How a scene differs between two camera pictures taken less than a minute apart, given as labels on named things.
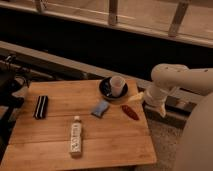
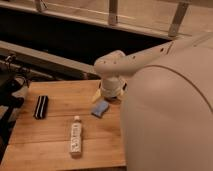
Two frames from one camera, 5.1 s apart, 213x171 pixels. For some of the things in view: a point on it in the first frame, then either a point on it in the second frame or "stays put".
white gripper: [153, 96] -> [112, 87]
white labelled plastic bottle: [76, 137] stays put
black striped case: [41, 108] stays put
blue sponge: [100, 109] stays put
